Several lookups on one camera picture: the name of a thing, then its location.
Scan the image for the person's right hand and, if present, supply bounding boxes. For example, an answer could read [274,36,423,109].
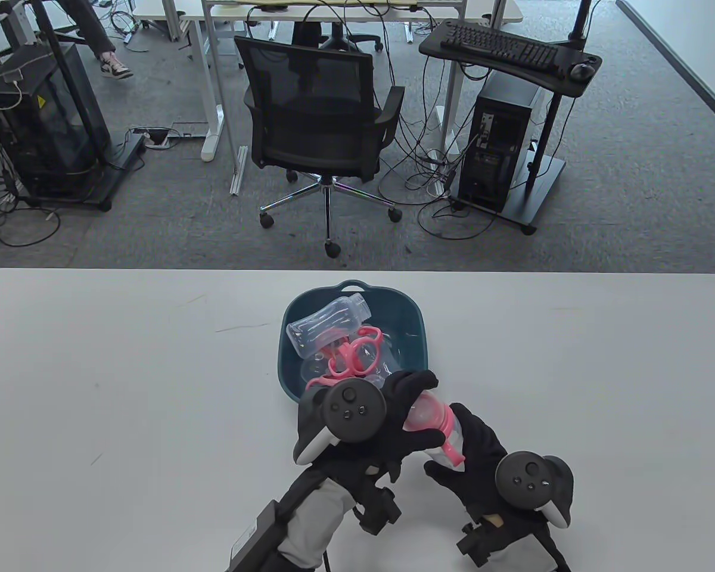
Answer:
[424,403,507,525]

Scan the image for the person's left hand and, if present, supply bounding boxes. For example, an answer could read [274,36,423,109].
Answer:
[319,369,447,483]

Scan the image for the black white VR controller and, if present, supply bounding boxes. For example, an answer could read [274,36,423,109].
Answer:
[495,453,574,530]
[293,381,388,465]

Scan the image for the teal plastic basin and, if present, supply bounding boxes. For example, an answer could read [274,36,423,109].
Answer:
[279,279,430,412]

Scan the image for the black adapter box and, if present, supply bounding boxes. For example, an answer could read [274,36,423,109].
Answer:
[225,500,282,572]

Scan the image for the black rolling workstation cart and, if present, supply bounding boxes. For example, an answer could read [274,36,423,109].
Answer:
[418,0,604,236]

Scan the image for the aluminium profile bar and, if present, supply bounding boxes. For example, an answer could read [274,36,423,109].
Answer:
[230,145,250,196]

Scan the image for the black computer tower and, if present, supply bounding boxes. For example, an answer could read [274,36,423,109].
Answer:
[458,71,543,214]

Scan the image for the white standing desk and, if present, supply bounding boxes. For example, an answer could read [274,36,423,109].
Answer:
[132,0,524,163]

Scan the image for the black mesh office chair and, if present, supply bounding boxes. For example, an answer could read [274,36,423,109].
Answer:
[234,35,406,259]

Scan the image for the black white power strip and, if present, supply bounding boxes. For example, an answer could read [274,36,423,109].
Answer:
[132,127,182,150]

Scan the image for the black wheeled stand with pole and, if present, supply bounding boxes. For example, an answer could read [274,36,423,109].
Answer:
[12,0,148,213]

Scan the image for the black office chair base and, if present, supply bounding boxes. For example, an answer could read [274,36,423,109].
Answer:
[289,21,385,53]

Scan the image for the black keyboard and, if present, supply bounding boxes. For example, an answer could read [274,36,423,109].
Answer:
[440,23,559,75]

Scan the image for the black equipment cabinet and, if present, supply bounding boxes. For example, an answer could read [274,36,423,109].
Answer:
[0,43,99,194]

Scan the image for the tangle of black cables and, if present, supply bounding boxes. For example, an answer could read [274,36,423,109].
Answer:
[378,89,501,242]
[0,173,61,248]

